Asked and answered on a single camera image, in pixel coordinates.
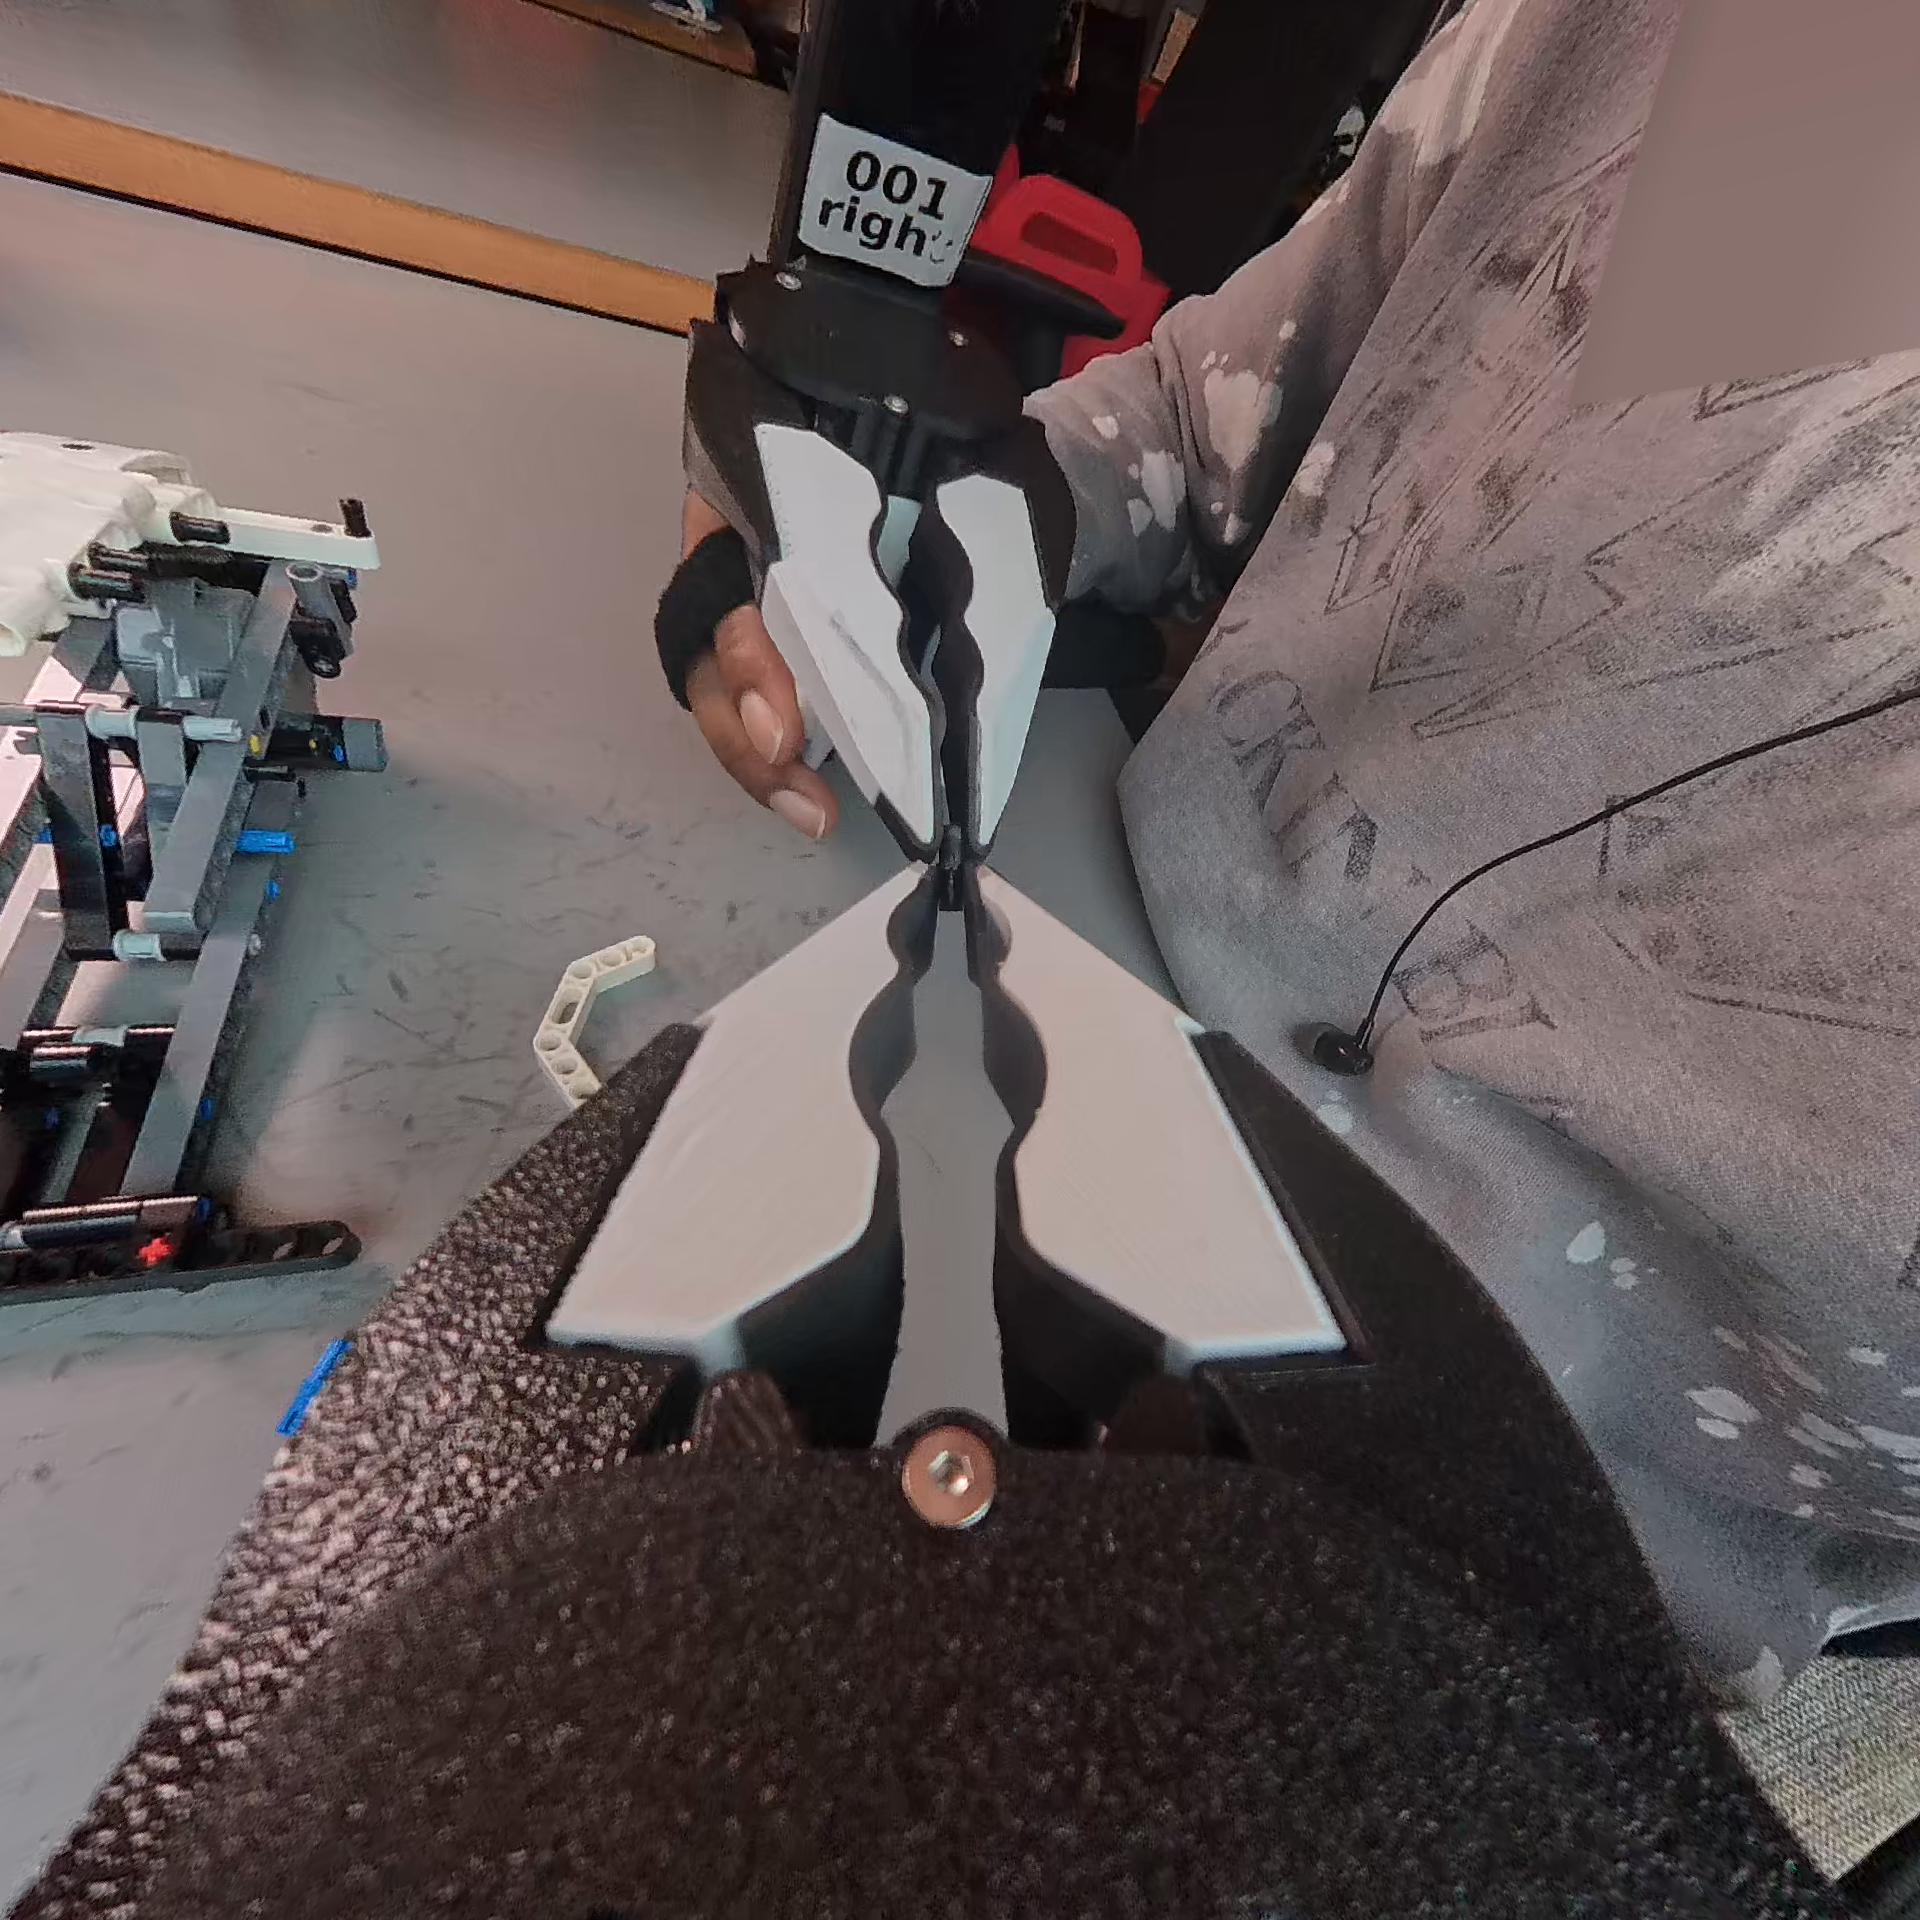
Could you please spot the person's right forearm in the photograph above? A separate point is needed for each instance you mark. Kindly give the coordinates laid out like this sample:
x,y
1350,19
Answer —
x,y
1185,434

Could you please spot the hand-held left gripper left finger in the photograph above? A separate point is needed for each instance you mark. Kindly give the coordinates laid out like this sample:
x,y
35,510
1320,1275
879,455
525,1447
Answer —
x,y
736,1171

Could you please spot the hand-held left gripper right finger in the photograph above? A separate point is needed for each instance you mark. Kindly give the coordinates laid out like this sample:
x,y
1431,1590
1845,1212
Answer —
x,y
1169,1171

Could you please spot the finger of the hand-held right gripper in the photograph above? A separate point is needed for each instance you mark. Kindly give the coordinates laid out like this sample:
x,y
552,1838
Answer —
x,y
1014,633
839,599

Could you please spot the red plastic container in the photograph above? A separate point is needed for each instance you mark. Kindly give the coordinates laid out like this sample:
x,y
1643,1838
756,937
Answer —
x,y
1079,238

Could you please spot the white bent brick beam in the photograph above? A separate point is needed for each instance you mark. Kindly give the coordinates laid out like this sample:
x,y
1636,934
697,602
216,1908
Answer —
x,y
580,1020

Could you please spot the toy brick truck model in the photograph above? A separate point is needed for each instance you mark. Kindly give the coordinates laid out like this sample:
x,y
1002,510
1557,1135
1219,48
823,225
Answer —
x,y
180,660

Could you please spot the blue brick pin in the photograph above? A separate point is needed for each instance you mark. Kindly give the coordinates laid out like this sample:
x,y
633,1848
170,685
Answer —
x,y
314,1384

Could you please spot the black wrist rest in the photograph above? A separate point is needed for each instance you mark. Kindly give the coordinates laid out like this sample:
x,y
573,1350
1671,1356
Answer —
x,y
1118,644

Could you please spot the person's right hand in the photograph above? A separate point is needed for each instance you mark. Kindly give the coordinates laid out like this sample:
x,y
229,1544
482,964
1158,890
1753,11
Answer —
x,y
748,707

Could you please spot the person's grey printed sweatshirt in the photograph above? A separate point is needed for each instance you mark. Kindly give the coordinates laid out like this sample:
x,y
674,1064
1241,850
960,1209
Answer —
x,y
1500,749

